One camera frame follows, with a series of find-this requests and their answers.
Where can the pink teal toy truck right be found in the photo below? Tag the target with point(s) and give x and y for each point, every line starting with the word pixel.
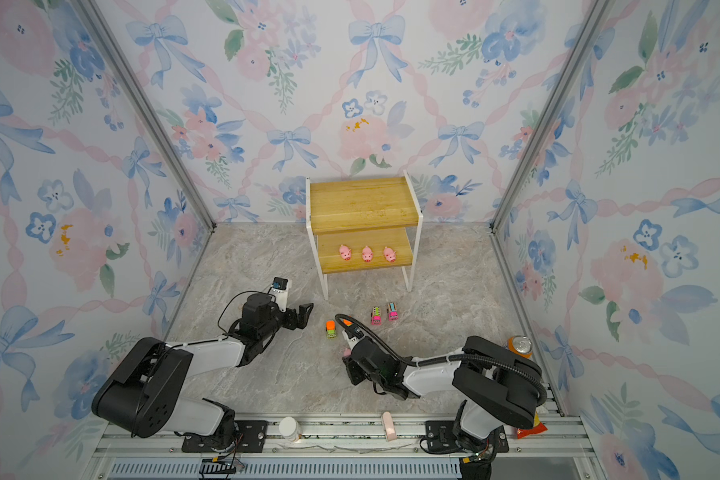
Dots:
pixel 392 311

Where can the aluminium corner post left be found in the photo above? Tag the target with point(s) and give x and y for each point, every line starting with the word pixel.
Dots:
pixel 93 19

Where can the pink green toy truck left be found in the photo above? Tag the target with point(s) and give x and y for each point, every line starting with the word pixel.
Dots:
pixel 376 316

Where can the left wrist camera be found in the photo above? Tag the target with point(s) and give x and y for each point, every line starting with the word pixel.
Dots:
pixel 280 288

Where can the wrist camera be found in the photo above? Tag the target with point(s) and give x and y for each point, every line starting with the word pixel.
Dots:
pixel 352 335
pixel 280 288

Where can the orange soda can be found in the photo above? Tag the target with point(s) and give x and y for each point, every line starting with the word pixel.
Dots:
pixel 520 345

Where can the aluminium corner post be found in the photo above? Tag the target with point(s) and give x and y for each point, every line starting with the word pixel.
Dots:
pixel 93 19
pixel 583 42

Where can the aluminium corner post right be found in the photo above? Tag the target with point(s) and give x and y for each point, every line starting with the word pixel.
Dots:
pixel 583 42

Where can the pink toy pig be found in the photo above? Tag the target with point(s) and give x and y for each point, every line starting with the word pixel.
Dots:
pixel 367 254
pixel 389 254
pixel 345 252

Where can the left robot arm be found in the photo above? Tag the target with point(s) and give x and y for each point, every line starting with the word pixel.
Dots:
pixel 144 393

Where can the pink eraser block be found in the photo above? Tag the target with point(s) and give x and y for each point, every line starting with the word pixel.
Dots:
pixel 388 426

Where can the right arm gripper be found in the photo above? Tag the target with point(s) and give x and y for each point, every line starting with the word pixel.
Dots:
pixel 352 368

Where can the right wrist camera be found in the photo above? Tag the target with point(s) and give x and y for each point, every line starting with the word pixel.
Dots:
pixel 352 335

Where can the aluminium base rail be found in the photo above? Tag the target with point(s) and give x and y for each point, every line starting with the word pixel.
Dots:
pixel 351 446

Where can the white round cap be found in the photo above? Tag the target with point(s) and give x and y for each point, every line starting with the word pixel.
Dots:
pixel 290 429

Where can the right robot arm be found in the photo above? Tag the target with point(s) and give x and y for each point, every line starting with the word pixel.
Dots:
pixel 499 388

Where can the orange green toy truck left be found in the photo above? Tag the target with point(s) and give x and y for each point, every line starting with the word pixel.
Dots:
pixel 331 329

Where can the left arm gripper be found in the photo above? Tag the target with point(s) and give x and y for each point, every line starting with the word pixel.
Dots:
pixel 293 323

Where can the red snack bag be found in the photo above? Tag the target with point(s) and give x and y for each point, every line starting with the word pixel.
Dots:
pixel 538 428

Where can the white frame wooden shelf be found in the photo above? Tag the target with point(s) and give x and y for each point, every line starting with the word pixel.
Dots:
pixel 367 212

